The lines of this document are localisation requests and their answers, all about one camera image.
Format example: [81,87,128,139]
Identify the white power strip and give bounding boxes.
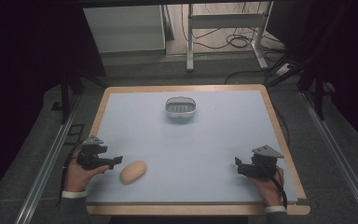
[274,63,294,77]

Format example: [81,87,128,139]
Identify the light blue table mat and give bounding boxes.
[86,90,298,204]

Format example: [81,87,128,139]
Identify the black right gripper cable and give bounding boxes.
[270,169,289,210]

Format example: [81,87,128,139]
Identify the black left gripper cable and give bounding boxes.
[56,148,82,207]

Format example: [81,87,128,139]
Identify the white metal desk frame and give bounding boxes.
[186,1,275,73]

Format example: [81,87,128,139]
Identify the person's right hand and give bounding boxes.
[247,165,285,208]

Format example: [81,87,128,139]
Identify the person's left hand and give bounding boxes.
[63,150,110,193]

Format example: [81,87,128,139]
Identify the tan bread roll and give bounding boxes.
[119,160,148,186]

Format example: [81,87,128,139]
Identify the metal floor rail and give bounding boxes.
[300,91,358,224]
[13,101,82,224]

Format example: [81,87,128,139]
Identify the small grey white basket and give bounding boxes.
[164,96,198,119]

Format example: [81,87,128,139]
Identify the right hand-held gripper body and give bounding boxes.
[238,145,285,180]

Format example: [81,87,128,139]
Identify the black metal stand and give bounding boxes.
[266,52,338,121]
[50,71,108,125]

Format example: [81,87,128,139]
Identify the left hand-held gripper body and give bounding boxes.
[76,134,114,171]

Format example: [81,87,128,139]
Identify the black floor cables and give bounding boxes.
[180,2,288,52]

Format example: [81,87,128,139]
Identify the dark curtain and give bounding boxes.
[0,0,106,209]
[267,0,358,153]

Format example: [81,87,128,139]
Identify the white cabinet panel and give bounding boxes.
[83,4,167,54]

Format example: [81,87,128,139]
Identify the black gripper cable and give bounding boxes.
[270,169,289,210]
[56,148,82,207]

